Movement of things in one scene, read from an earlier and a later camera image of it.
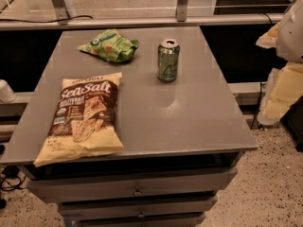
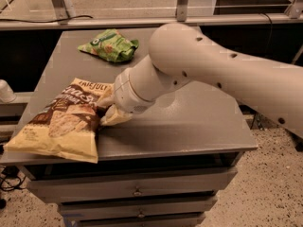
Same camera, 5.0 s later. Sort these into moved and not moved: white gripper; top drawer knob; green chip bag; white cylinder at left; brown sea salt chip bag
Moved: white gripper; brown sea salt chip bag
Not moved: top drawer knob; green chip bag; white cylinder at left
